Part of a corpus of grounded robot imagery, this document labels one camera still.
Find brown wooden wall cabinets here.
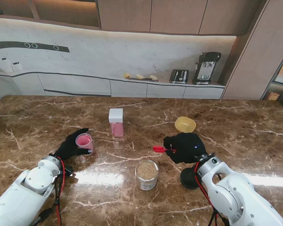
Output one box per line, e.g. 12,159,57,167
0,0,269,37

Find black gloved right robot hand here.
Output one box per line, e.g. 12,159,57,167
163,132,208,165

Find orange printed box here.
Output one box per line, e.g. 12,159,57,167
266,91,280,102

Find black silver toaster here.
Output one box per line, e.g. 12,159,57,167
169,69,190,85

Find black espresso machine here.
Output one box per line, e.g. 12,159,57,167
192,51,222,86

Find pink plastic measuring cup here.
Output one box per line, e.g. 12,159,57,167
75,133,94,156

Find brown tall cabinet panel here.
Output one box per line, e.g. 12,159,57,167
221,0,283,101

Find white counter with drawers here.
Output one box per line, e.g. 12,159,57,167
0,70,227,99

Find yellow plastic bowl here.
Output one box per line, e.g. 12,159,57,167
174,116,196,133

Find dark serving board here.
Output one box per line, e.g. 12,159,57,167
128,77,159,83

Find clear grain jar with label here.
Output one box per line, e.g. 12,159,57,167
134,160,159,191

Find red black left arm cables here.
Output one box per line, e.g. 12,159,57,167
36,156,75,226

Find clear airtight container white lid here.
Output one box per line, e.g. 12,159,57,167
108,108,125,138

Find red black right arm cables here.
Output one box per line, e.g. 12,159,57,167
193,161,229,226

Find black round jar lid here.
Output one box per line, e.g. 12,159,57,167
180,167,199,190

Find red plastic scoop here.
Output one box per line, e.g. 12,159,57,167
152,145,177,153

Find tall white bottle black cap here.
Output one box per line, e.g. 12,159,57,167
1,57,12,73

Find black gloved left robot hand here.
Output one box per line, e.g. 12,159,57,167
53,128,94,161

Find red black arm cables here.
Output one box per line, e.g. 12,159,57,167
193,161,229,226
36,156,75,226

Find black wall panel with rings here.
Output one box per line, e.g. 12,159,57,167
0,41,70,53

